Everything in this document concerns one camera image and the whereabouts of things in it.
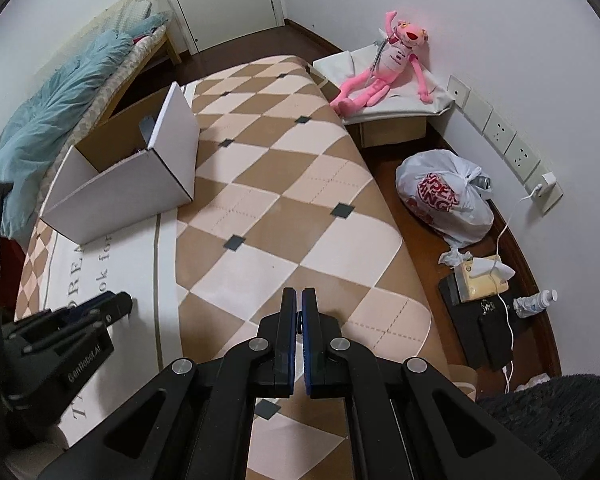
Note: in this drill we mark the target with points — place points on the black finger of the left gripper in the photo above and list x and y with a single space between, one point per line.
50 327

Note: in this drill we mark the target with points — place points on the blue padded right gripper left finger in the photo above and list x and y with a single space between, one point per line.
276 370

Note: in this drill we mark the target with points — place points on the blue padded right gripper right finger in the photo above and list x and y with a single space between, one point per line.
326 352

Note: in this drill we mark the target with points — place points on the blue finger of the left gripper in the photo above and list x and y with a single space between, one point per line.
97 307

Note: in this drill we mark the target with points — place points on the black smart band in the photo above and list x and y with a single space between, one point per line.
146 126

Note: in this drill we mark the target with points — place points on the checkered beige tablecloth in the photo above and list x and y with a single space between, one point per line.
282 199

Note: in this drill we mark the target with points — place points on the teal blue duvet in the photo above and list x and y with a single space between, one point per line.
32 137

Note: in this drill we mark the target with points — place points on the white cardboard box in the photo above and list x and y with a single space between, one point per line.
111 179

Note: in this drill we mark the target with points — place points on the yellow tissue pack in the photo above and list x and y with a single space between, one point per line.
474 278

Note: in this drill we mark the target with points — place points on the small white bottle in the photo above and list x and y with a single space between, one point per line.
535 304

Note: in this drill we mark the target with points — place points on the white plastic shopping bag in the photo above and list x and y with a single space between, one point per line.
448 193

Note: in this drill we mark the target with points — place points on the dark fuzzy chair cushion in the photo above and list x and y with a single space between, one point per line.
558 419

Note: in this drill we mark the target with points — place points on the white cloth covered box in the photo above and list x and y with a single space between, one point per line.
398 118

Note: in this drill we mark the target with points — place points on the pink panther plush toy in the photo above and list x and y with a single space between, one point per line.
395 55

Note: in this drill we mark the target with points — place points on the bed with patterned mattress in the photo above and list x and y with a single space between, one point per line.
143 27

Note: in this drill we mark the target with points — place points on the wall socket strip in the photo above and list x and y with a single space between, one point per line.
511 146

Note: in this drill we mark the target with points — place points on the white charger with cable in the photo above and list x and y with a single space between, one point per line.
508 369

